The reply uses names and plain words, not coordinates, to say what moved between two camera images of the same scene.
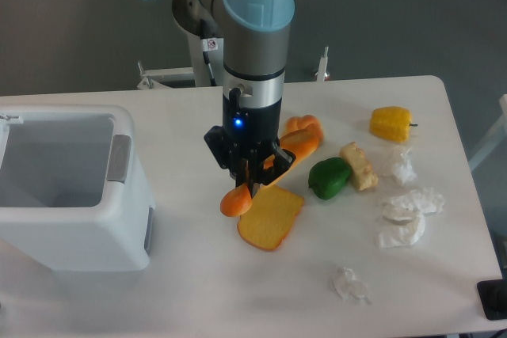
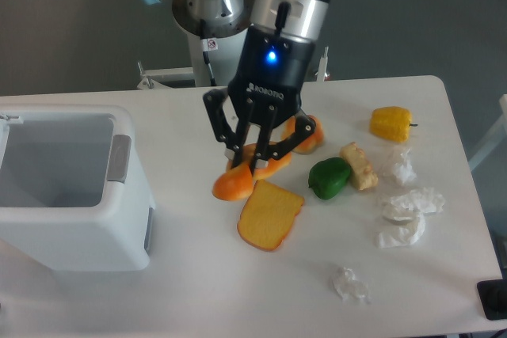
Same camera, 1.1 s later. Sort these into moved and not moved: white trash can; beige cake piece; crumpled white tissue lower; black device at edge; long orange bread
Moved: long orange bread
Not moved: white trash can; crumpled white tissue lower; beige cake piece; black device at edge
